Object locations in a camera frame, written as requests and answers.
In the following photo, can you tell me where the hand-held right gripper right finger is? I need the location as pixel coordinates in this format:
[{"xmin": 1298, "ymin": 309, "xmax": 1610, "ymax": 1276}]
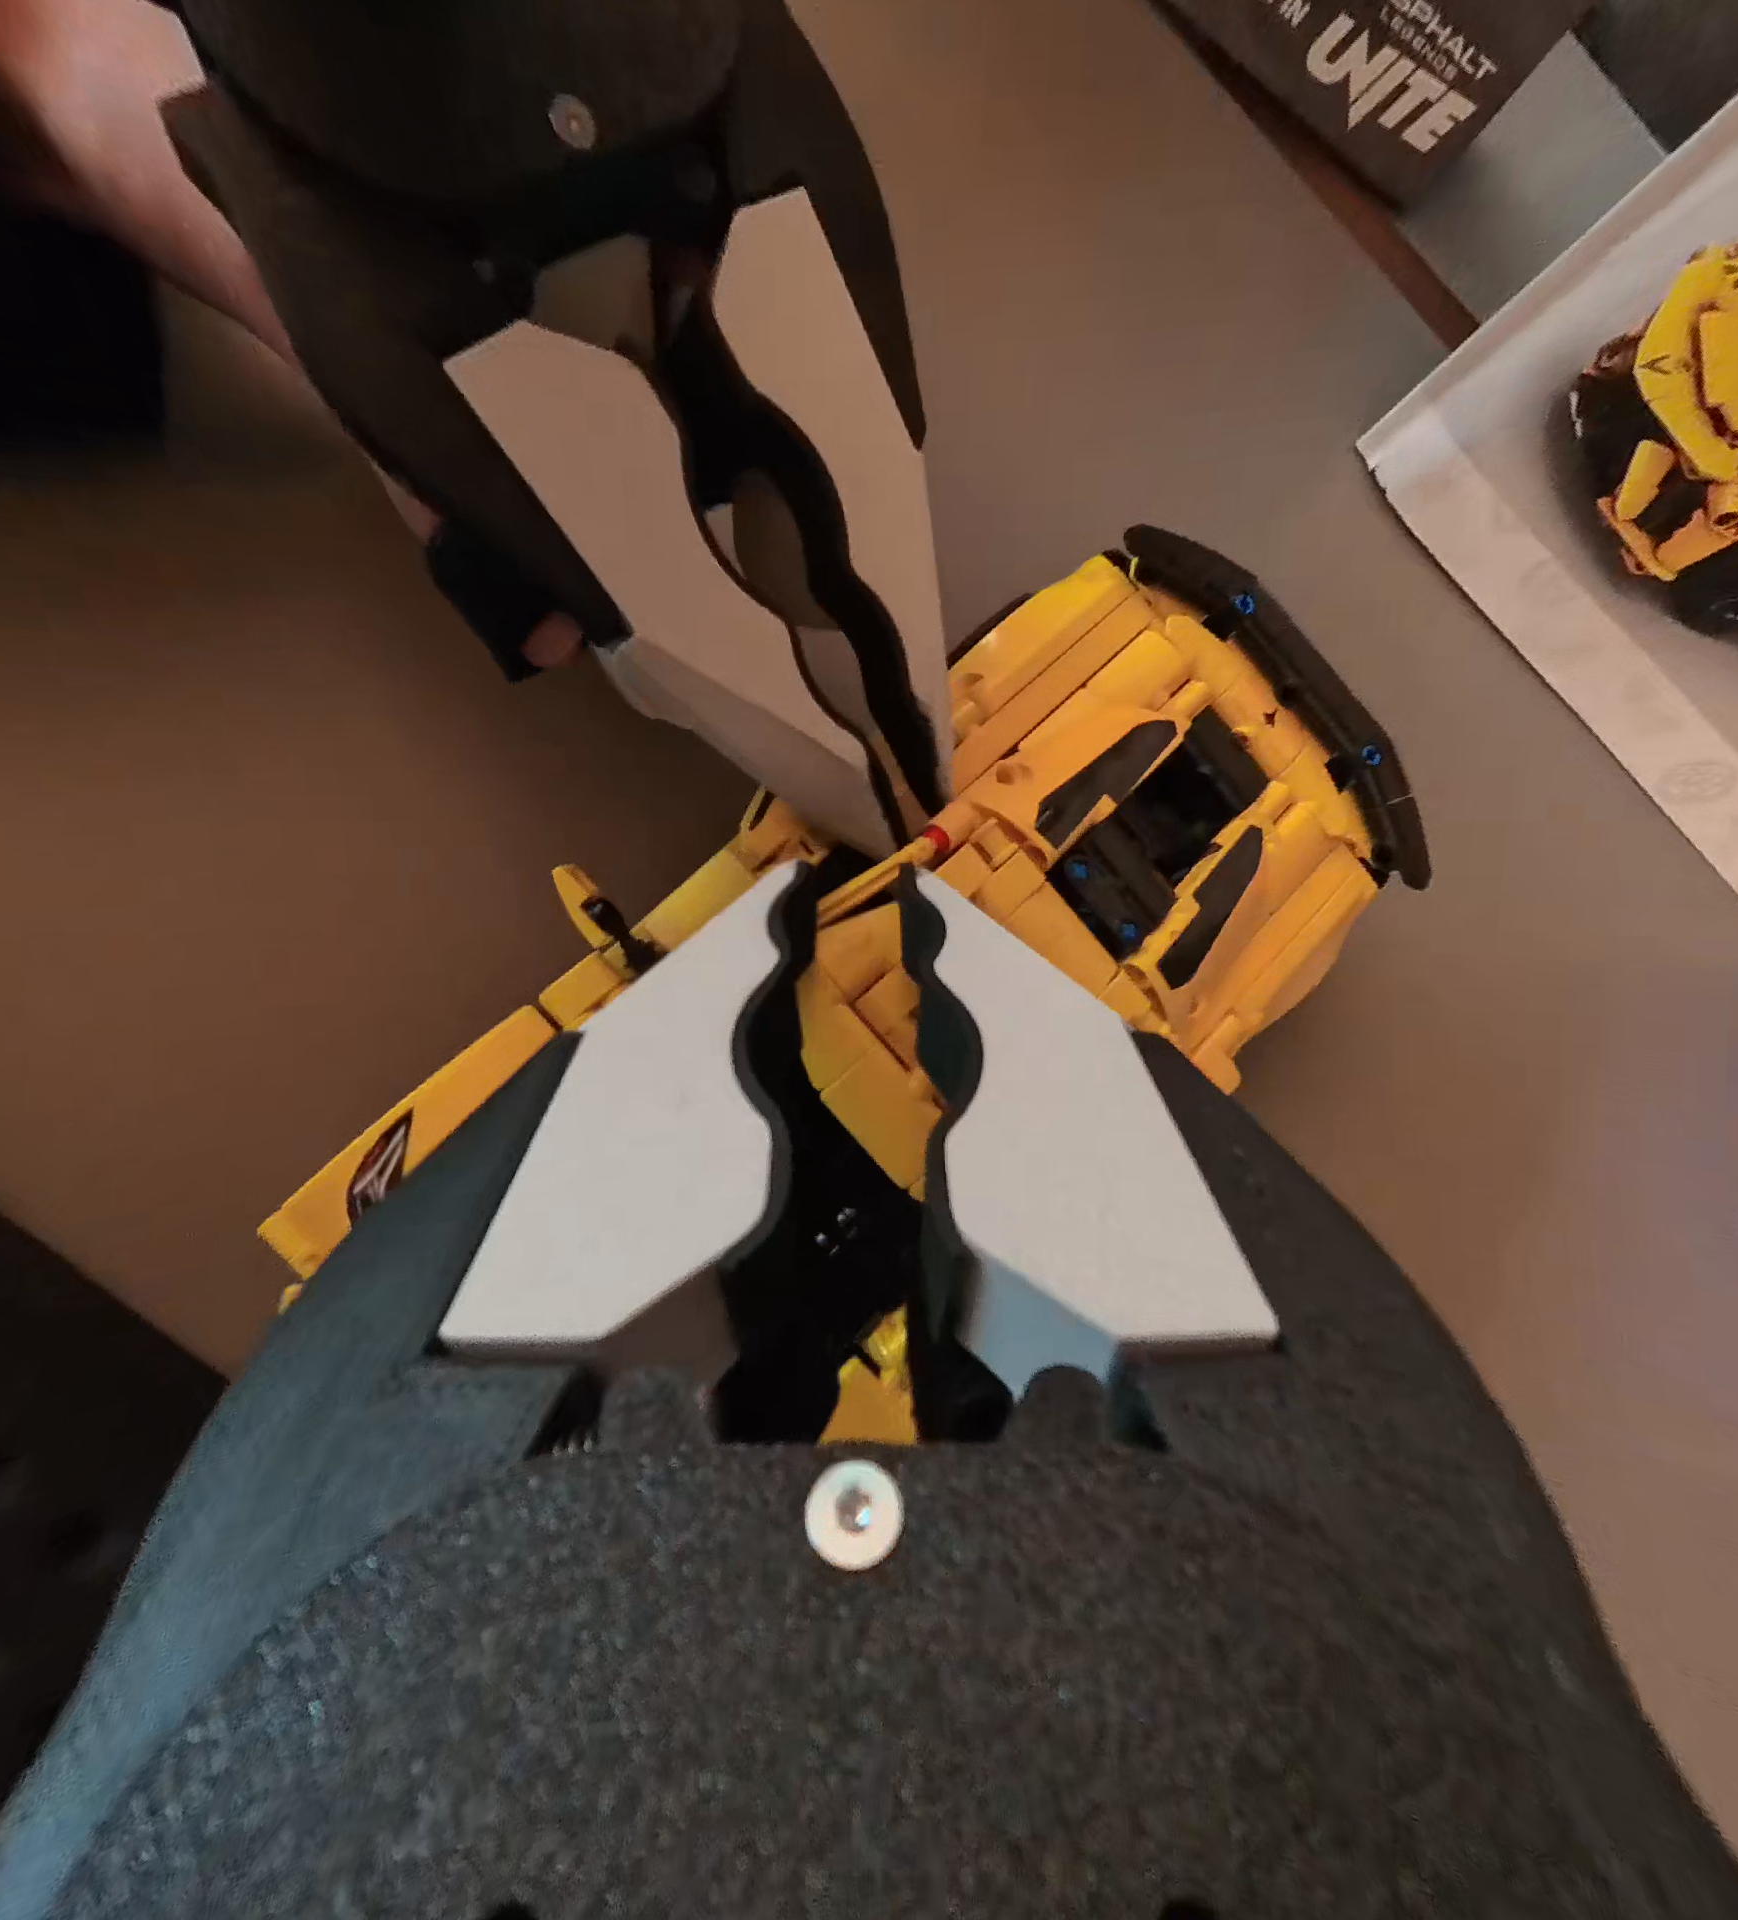
[{"xmin": 905, "ymin": 872, "xmax": 1281, "ymax": 1403}]

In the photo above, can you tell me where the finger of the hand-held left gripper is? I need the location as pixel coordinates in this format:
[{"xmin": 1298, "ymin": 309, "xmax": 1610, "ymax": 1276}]
[
  {"xmin": 661, "ymin": 185, "xmax": 956, "ymax": 817},
  {"xmin": 442, "ymin": 316, "xmax": 909, "ymax": 856}
]

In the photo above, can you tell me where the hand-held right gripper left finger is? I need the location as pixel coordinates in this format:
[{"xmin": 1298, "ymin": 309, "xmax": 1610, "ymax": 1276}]
[{"xmin": 435, "ymin": 861, "xmax": 824, "ymax": 1349}]

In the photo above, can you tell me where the yellow toy brick car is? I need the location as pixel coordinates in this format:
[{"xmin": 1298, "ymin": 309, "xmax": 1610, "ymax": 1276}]
[{"xmin": 257, "ymin": 526, "xmax": 1434, "ymax": 1449}]

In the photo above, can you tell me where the grey desk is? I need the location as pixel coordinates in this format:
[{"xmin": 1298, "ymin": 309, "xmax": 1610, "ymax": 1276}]
[{"xmin": 0, "ymin": 0, "xmax": 1738, "ymax": 1920}]

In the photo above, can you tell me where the person's left hand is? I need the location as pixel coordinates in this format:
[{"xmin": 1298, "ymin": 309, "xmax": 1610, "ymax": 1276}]
[{"xmin": 0, "ymin": 0, "xmax": 294, "ymax": 361}]

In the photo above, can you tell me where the dark car set box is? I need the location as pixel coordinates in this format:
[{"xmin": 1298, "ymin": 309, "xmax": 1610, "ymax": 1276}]
[{"xmin": 1154, "ymin": 0, "xmax": 1596, "ymax": 204}]

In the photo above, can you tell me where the black perforated chair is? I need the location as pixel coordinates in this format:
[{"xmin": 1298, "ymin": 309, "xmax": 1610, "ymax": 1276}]
[{"xmin": 0, "ymin": 1139, "xmax": 233, "ymax": 1907}]

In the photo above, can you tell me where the white car instruction booklet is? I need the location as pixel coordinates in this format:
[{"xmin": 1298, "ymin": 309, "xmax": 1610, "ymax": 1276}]
[{"xmin": 1356, "ymin": 22, "xmax": 1738, "ymax": 973}]

